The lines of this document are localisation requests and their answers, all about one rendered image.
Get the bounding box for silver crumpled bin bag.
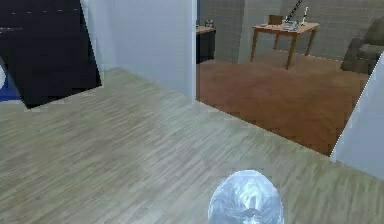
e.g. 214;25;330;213
207;169;285;224

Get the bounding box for dark cabinet with wooden top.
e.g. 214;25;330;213
196;25;217;65

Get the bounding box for brown box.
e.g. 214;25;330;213
268;14;284;26

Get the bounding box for olive green armchair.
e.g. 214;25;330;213
340;15;384;76

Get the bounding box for black cupboard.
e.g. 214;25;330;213
0;0;102;110

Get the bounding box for black desk lamp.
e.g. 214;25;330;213
284;0;304;24

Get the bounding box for blue and white object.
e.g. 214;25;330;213
0;56;23;103

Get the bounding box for orange wooden table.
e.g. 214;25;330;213
250;21;321;71

